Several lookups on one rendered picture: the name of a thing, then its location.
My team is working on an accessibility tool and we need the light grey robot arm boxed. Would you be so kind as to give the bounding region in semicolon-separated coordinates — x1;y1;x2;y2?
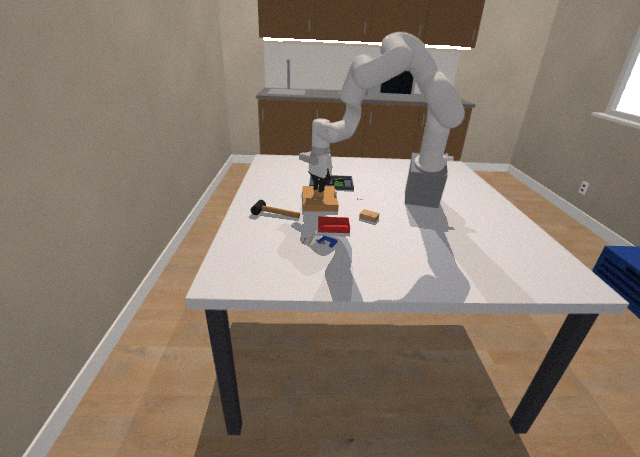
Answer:
299;32;465;172

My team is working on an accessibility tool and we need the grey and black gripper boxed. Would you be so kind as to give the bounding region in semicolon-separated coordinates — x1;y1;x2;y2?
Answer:
308;153;332;192

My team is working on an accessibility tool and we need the light wooden board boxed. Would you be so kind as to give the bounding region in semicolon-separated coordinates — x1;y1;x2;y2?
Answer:
302;186;339;212

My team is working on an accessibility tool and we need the mallet with black head and wooden handle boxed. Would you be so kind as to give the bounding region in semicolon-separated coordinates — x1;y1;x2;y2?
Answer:
250;200;300;218

